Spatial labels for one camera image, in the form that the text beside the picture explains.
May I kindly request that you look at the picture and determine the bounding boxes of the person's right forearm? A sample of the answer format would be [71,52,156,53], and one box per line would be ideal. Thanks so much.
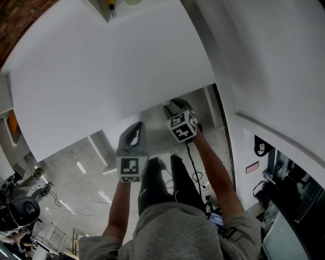
[191,131,246,219]

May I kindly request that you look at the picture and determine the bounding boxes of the person's grey shirt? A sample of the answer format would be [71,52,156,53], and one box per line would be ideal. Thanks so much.
[78,202,263,260]

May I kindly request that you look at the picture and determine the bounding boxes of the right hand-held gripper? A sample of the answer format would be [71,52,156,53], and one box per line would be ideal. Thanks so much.
[164,98,204,144]

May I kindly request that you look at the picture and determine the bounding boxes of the tall white shelf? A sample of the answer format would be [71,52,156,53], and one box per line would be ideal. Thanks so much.
[0,72,15,118]

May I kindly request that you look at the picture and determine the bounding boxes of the black shoulder strap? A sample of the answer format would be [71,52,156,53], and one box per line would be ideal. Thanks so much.
[219,226,245,241]

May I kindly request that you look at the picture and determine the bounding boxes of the black floor cable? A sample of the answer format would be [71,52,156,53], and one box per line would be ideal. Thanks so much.
[252,180,265,199]

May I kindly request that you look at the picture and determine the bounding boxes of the orange cushion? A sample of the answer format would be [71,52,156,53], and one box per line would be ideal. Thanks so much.
[7,110,19,133]

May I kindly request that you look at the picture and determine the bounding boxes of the white chair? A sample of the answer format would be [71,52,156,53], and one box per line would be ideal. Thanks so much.
[2,109,26,148]

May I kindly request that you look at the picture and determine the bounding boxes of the yellow-handled tool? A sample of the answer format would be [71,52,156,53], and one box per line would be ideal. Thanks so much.
[106,0,118,19]

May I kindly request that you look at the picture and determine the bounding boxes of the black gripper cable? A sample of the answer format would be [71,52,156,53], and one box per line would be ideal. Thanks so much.
[185,140,207,197]

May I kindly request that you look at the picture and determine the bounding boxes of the plastic cup with straw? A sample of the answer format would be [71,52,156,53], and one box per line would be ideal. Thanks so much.
[262,170,277,185]

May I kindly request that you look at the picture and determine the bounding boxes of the white desk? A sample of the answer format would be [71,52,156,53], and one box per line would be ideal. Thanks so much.
[1,0,217,164]

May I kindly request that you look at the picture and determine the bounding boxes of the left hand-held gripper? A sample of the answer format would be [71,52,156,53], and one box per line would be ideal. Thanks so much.
[116,121,150,183]

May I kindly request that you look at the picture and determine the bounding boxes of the blue-screen device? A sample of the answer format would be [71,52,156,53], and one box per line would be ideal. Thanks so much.
[209,211,224,227]

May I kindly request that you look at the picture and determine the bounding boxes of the person's left forearm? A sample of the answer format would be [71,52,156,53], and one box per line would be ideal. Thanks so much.
[101,180,133,242]

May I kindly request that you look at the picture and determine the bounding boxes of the black glass cabinet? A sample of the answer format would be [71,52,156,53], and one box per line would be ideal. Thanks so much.
[253,148,325,260]

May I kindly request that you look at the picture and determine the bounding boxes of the wooden stool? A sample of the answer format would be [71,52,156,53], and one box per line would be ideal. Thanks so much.
[71,227,80,255]

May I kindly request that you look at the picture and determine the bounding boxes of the grey metal frame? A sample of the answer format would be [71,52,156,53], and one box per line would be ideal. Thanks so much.
[31,221,67,255]

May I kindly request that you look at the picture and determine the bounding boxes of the black bag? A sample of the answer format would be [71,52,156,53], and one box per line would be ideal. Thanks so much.
[253,135,277,157]

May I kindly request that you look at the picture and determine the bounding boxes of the white desk hutch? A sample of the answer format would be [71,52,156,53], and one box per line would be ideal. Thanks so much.
[81,0,181,25]

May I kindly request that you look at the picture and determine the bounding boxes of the person's black trousers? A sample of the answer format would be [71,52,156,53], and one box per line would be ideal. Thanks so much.
[138,154,207,217]

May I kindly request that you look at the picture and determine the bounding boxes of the pink phone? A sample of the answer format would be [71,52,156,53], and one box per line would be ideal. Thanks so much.
[244,162,260,175]

